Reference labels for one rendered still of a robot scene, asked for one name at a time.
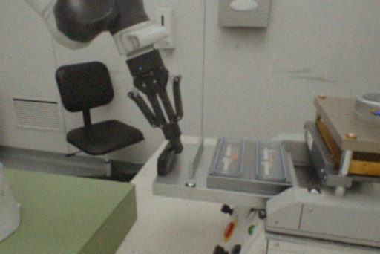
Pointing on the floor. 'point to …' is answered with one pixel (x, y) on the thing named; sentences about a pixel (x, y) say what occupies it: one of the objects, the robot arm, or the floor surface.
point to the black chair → (85, 72)
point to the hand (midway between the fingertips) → (174, 138)
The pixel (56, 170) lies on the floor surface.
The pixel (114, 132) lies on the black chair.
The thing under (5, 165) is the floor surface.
